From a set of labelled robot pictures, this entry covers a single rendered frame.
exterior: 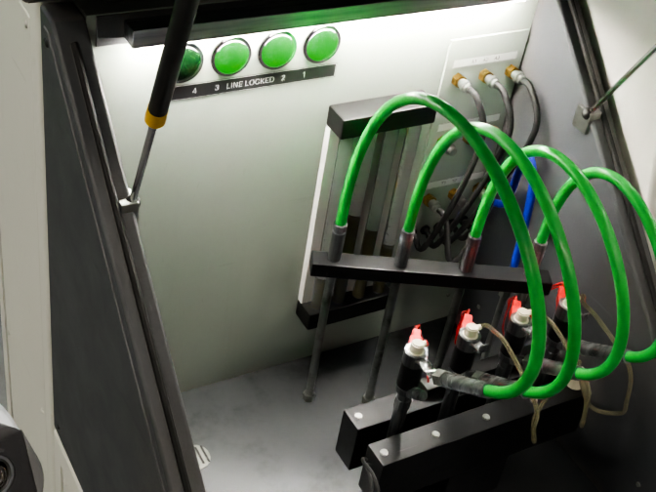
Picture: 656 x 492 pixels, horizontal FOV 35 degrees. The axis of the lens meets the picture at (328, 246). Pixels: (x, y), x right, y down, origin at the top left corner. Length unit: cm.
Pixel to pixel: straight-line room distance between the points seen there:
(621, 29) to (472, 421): 54
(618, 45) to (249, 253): 55
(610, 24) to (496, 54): 15
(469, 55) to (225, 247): 41
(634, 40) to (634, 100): 8
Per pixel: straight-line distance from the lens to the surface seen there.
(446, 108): 110
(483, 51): 144
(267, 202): 139
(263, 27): 120
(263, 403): 156
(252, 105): 128
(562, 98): 144
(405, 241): 137
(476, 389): 116
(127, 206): 109
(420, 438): 135
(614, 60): 143
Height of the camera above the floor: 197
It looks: 38 degrees down
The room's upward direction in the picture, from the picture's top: 10 degrees clockwise
